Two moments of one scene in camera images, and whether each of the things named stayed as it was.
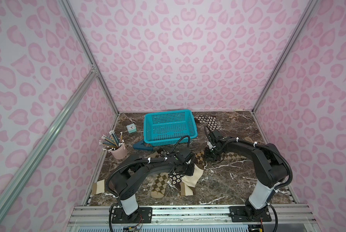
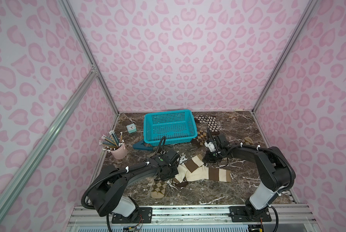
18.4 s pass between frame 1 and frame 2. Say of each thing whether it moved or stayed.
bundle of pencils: stayed
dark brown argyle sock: moved
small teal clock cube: stayed
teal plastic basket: stayed
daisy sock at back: stayed
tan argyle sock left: stayed
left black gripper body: moved
